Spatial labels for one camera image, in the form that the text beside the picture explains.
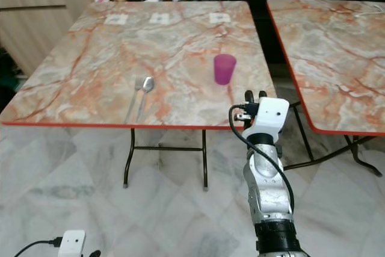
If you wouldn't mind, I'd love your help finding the purple plastic cup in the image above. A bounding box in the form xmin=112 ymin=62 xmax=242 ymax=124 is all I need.
xmin=213 ymin=54 xmax=237 ymax=85

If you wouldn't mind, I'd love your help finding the marble-top folding table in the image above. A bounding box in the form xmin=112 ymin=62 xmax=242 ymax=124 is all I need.
xmin=266 ymin=0 xmax=385 ymax=178
xmin=0 ymin=0 xmax=277 ymax=190

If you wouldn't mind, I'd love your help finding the white paper marker card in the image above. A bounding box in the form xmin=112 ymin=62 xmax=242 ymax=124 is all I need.
xmin=209 ymin=13 xmax=232 ymax=24
xmin=148 ymin=14 xmax=170 ymax=25

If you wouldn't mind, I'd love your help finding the black round bag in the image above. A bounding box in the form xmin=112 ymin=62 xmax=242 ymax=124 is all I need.
xmin=0 ymin=70 xmax=16 ymax=111

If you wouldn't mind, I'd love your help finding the silver metal spoon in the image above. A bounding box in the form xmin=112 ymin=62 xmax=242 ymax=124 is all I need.
xmin=137 ymin=76 xmax=155 ymax=122

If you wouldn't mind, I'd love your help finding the silver metal fork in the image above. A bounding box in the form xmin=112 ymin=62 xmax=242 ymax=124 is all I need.
xmin=125 ymin=78 xmax=144 ymax=124

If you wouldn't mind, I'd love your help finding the light wooden cabinet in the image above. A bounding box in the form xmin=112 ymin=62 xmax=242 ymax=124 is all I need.
xmin=0 ymin=0 xmax=97 ymax=77

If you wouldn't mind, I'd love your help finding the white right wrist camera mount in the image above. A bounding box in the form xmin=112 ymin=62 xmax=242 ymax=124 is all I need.
xmin=248 ymin=97 xmax=291 ymax=136

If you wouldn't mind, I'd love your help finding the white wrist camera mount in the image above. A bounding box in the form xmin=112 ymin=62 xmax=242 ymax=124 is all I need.
xmin=58 ymin=230 xmax=86 ymax=257
xmin=248 ymin=97 xmax=291 ymax=136

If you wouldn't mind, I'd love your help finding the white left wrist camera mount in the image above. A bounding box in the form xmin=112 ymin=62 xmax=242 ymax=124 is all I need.
xmin=58 ymin=230 xmax=86 ymax=257

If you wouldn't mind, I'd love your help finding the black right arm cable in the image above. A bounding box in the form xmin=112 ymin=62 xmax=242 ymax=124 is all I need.
xmin=229 ymin=105 xmax=295 ymax=212

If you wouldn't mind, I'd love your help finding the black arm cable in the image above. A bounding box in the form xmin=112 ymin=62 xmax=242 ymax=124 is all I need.
xmin=14 ymin=238 xmax=63 ymax=257
xmin=229 ymin=105 xmax=295 ymax=212

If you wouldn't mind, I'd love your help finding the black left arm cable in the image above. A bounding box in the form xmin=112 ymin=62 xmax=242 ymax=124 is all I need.
xmin=14 ymin=238 xmax=63 ymax=257

